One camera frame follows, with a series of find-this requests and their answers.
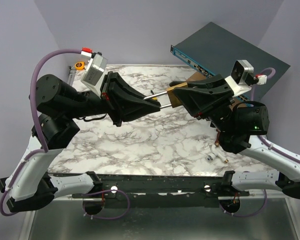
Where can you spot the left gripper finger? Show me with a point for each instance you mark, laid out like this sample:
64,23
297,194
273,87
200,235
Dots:
128,110
120,88

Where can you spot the orange tape measure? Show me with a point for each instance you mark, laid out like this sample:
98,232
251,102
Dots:
80,65

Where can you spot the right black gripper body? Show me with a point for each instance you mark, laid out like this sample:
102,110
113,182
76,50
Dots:
215,116

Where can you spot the brown tap fitting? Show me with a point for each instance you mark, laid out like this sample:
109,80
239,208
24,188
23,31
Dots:
217,142

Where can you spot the long shackle brass padlock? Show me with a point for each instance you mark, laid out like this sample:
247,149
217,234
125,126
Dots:
173,100

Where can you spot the yellow black padlock with keys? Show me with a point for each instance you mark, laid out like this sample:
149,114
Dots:
155,98

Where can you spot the teal network switch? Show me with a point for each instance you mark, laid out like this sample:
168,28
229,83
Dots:
214,50

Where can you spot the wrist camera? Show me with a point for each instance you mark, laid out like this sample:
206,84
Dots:
94,70
242,78

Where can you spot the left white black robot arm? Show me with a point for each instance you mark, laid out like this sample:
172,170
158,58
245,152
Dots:
56,106

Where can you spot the white tap fitting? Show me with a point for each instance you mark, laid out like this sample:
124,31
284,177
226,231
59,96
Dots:
215,153

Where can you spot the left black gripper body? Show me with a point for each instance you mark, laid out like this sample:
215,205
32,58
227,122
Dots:
106,94

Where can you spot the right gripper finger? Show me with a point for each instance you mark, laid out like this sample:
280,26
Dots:
207,83
183,94

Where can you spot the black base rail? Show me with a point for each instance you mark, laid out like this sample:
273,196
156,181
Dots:
155,191

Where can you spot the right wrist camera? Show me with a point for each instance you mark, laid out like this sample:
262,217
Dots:
242,78

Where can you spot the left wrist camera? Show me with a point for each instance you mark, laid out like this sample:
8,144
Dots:
94,70

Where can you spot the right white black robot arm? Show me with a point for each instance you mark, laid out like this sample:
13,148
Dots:
241,131

